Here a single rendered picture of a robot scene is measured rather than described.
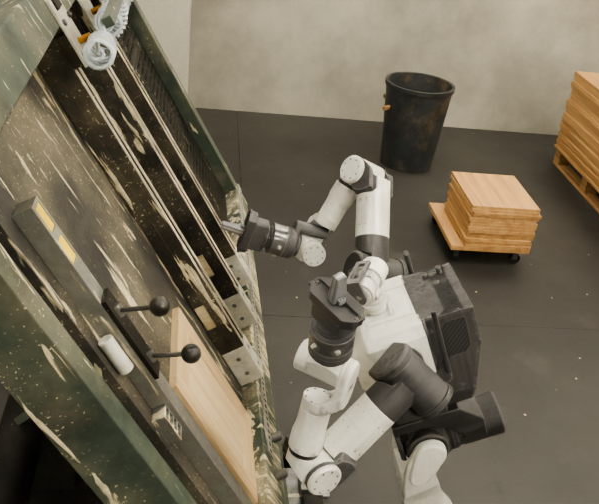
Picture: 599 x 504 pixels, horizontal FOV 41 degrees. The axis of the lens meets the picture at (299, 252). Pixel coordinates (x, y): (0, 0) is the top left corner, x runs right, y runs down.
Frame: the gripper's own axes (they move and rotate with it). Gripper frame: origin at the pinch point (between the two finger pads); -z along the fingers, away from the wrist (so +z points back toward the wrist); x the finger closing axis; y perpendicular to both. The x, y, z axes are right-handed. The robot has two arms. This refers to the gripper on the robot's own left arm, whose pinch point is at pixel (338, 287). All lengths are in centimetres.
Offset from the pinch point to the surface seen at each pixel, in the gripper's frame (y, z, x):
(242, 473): -13, 67, 11
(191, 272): 4, 49, 58
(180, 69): 168, 190, 333
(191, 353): -24.0, 13.6, 12.0
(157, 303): -26.9, 2.9, 17.7
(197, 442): -25.3, 39.4, 9.5
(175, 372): -19, 40, 27
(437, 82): 357, 235, 271
